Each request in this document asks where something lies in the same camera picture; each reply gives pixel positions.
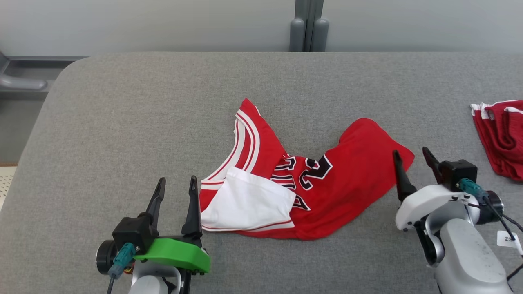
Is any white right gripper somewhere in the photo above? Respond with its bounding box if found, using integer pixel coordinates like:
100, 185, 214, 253
392, 146, 477, 232

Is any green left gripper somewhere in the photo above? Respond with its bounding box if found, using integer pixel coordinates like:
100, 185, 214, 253
134, 175, 211, 274

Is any red white basketball jersey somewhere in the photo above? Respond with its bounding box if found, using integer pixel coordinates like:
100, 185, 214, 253
199, 98, 416, 241

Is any red shorts white waistband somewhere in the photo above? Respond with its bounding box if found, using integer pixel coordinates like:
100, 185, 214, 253
470, 100, 523, 182

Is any cream perforated basket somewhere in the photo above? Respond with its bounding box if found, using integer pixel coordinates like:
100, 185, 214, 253
0, 165, 18, 211

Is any white cable label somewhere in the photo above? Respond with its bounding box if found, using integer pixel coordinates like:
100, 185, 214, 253
496, 230, 523, 255

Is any grey double cylinder post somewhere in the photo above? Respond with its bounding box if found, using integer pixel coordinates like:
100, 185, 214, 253
289, 0, 330, 53

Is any grey metal frame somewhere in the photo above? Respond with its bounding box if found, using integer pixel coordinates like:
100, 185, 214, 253
0, 51, 89, 101

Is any grey rounded handle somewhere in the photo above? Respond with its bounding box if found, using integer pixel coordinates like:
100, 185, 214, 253
0, 73, 48, 91

